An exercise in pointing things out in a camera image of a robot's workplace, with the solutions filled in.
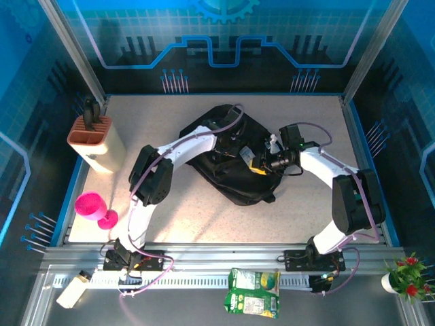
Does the black backpack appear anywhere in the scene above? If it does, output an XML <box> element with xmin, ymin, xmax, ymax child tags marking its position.
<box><xmin>178</xmin><ymin>104</ymin><xmax>283</xmax><ymax>207</ymax></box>

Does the green snack bag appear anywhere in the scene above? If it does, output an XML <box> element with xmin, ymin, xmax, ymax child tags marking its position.
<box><xmin>224</xmin><ymin>267</ymin><xmax>281</xmax><ymax>319</ymax></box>

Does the beige knife block orange top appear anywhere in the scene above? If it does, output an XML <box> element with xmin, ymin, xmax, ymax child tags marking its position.
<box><xmin>67</xmin><ymin>115</ymin><xmax>127</xmax><ymax>173</ymax></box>

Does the small black electronics board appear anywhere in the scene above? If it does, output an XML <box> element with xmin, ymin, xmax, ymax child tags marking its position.
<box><xmin>309</xmin><ymin>273</ymin><xmax>336</xmax><ymax>295</ymax></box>

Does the pink plastic goblet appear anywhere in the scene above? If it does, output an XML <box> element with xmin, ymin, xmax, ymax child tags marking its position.
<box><xmin>74</xmin><ymin>191</ymin><xmax>120</xmax><ymax>231</ymax></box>

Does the potted plant with red flowers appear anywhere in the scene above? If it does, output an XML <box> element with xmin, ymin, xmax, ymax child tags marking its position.
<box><xmin>380</xmin><ymin>251</ymin><xmax>435</xmax><ymax>305</ymax></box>

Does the beige bottle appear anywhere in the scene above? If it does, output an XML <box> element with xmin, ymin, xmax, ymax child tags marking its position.
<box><xmin>56</xmin><ymin>270</ymin><xmax>92</xmax><ymax>309</ymax></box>

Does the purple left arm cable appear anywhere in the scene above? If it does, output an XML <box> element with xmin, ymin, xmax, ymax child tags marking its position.
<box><xmin>117</xmin><ymin>103</ymin><xmax>245</xmax><ymax>300</ymax></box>

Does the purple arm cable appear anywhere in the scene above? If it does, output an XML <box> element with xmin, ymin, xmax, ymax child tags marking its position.
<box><xmin>117</xmin><ymin>103</ymin><xmax>245</xmax><ymax>300</ymax></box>
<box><xmin>294</xmin><ymin>121</ymin><xmax>381</xmax><ymax>296</ymax></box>

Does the aluminium frame rail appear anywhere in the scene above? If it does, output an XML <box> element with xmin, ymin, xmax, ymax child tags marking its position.
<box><xmin>40</xmin><ymin>241</ymin><xmax>405</xmax><ymax>272</ymax></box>

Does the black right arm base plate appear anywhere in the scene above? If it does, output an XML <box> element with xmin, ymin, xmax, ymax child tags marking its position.
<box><xmin>283</xmin><ymin>249</ymin><xmax>347</xmax><ymax>272</ymax></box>

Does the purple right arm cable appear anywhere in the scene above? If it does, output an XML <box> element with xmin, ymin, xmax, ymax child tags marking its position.
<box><xmin>294</xmin><ymin>121</ymin><xmax>381</xmax><ymax>296</ymax></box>

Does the white slotted cable tray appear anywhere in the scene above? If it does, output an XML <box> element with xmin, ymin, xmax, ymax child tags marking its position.
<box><xmin>54</xmin><ymin>270</ymin><xmax>312</xmax><ymax>290</ymax></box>

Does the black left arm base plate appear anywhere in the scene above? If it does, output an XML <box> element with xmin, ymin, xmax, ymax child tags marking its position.
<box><xmin>103</xmin><ymin>249</ymin><xmax>164</xmax><ymax>272</ymax></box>

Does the aluminium frame post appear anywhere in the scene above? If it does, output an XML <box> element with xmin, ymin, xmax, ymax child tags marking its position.
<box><xmin>37</xmin><ymin>0</ymin><xmax>109</xmax><ymax>103</ymax></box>
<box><xmin>342</xmin><ymin>0</ymin><xmax>411</xmax><ymax>103</ymax></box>

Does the black knife handle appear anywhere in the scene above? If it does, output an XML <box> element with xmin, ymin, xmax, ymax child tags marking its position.
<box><xmin>82</xmin><ymin>97</ymin><xmax>102</xmax><ymax>132</ymax></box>

